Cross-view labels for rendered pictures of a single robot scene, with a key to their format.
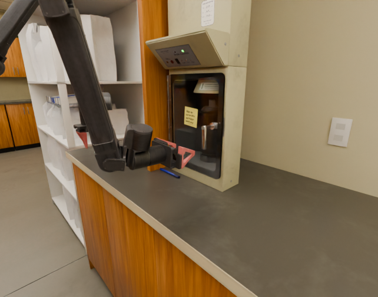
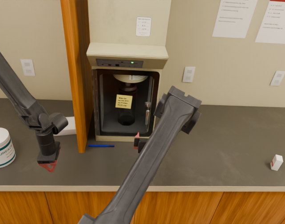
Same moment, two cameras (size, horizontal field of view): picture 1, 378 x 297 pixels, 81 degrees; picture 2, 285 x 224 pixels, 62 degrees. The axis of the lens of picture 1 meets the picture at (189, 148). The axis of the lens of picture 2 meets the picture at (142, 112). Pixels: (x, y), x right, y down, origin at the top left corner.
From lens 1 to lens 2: 0.91 m
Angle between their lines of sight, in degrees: 50
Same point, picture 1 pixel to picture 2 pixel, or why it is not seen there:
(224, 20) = (160, 37)
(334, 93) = (186, 52)
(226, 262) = (203, 182)
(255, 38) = not seen: hidden behind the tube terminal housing
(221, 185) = not seen: hidden behind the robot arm
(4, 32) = not seen: outside the picture
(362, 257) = (229, 145)
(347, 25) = (193, 10)
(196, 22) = (130, 31)
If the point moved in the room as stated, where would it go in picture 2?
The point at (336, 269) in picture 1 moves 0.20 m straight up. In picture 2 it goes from (228, 156) to (240, 129)
